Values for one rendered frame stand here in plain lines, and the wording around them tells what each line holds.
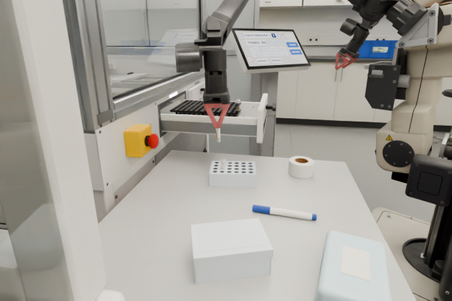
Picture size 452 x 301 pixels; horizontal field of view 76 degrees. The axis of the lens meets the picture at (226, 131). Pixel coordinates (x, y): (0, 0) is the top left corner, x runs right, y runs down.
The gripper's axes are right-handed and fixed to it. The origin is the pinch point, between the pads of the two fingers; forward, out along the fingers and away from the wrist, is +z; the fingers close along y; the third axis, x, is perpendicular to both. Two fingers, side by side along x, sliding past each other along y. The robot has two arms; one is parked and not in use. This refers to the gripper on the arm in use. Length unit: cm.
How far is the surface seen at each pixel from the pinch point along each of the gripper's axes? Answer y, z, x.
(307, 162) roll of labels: 0.8, 11.6, 25.1
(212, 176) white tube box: 6.9, 11.9, -1.5
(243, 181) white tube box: 7.5, 13.2, 6.5
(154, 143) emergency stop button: 4.5, 3.1, -16.3
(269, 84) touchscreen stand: -119, 10, 35
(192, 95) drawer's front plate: -47.1, 1.4, -10.9
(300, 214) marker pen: 22.1, 13.8, 17.3
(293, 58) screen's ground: -120, -7, 50
